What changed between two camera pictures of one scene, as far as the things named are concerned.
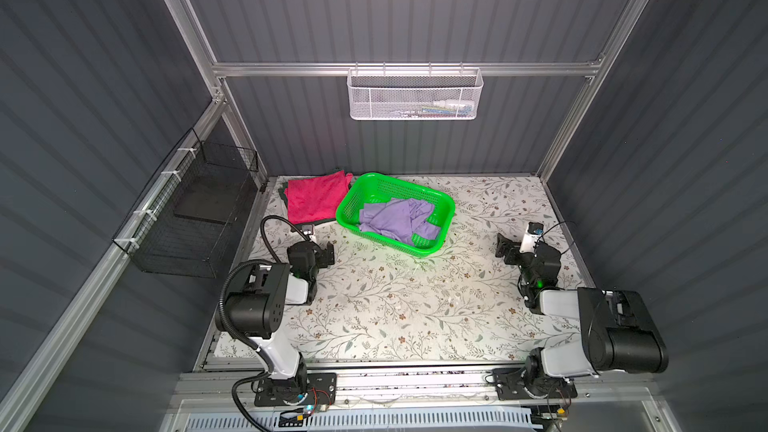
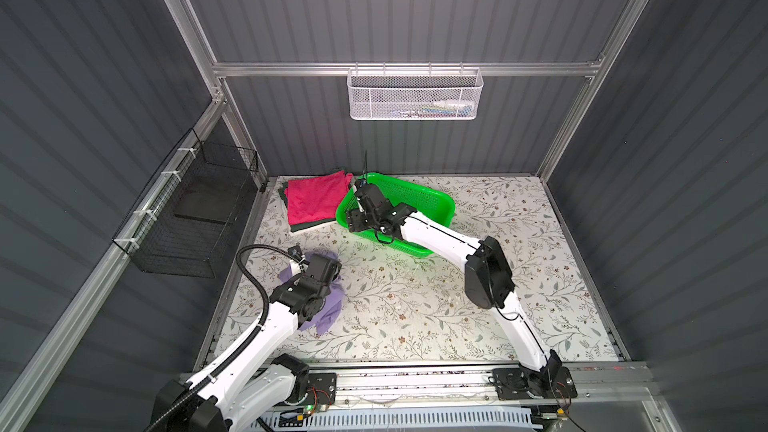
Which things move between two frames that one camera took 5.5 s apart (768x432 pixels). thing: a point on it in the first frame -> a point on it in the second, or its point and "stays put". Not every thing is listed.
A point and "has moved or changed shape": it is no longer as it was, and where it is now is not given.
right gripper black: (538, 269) -> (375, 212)
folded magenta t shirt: (316, 198) stays put
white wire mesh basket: (414, 94) stays put
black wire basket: (181, 223) stays put
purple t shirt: (400, 220) has moved or changed shape
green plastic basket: (395, 214) stays put
